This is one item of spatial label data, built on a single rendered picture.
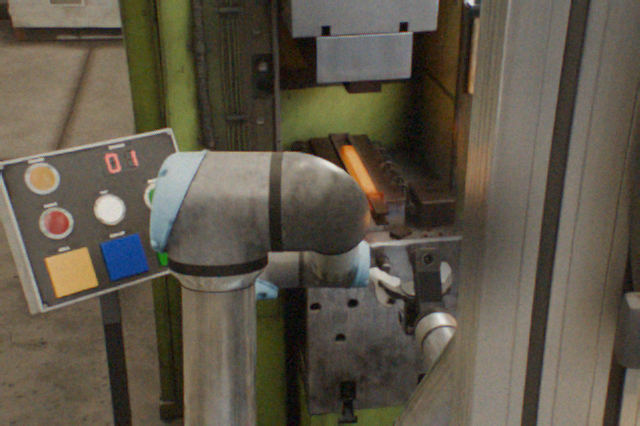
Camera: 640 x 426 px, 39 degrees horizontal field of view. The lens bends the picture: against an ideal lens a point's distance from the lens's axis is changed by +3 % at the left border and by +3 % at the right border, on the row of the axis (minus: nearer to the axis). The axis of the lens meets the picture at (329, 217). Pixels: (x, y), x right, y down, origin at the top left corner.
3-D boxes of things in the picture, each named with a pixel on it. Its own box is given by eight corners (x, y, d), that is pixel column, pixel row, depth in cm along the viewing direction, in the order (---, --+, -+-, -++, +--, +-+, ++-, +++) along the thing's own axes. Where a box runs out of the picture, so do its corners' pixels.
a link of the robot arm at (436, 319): (421, 326, 147) (469, 322, 149) (414, 311, 151) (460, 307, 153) (419, 364, 151) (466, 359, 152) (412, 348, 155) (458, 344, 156)
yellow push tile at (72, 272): (98, 285, 168) (86, 247, 167) (57, 297, 164) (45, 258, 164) (96, 286, 169) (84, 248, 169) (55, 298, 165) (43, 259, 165)
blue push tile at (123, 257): (149, 270, 172) (138, 233, 173) (111, 281, 169) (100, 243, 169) (146, 271, 174) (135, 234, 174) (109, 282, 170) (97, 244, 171)
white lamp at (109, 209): (123, 222, 171) (121, 201, 169) (97, 224, 170) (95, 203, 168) (124, 215, 174) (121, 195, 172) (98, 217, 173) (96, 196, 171)
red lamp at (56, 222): (70, 236, 166) (67, 215, 164) (43, 238, 165) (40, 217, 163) (72, 228, 169) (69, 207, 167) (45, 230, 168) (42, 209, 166)
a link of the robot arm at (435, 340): (437, 410, 141) (439, 364, 137) (418, 368, 151) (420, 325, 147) (485, 405, 142) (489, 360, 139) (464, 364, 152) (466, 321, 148)
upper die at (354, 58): (410, 78, 187) (412, 32, 183) (316, 83, 184) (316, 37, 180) (368, 28, 224) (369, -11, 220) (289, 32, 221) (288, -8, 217)
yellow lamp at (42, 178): (56, 192, 166) (53, 170, 164) (29, 193, 165) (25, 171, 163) (58, 185, 169) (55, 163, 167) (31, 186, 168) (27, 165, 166)
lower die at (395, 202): (404, 229, 202) (405, 195, 199) (318, 236, 199) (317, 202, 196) (366, 160, 240) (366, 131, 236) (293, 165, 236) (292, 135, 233)
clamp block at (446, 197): (455, 225, 204) (457, 199, 201) (419, 228, 203) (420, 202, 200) (440, 203, 215) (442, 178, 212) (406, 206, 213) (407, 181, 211)
